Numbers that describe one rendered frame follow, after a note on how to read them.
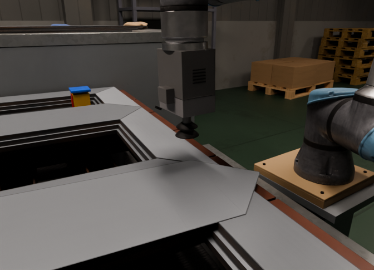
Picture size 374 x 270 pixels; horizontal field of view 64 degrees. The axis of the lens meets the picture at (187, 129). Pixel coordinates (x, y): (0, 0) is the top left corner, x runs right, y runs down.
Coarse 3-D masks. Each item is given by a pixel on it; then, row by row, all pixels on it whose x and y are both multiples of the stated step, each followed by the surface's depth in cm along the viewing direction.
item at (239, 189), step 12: (204, 168) 52; (216, 168) 52; (228, 168) 52; (216, 180) 48; (228, 180) 48; (240, 180) 48; (228, 192) 45; (240, 192) 45; (252, 192) 45; (240, 204) 42
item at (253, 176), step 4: (236, 168) 52; (240, 172) 50; (244, 172) 50; (248, 172) 50; (252, 172) 50; (256, 172) 50; (248, 176) 49; (252, 176) 49; (256, 176) 49; (252, 180) 48; (256, 180) 48
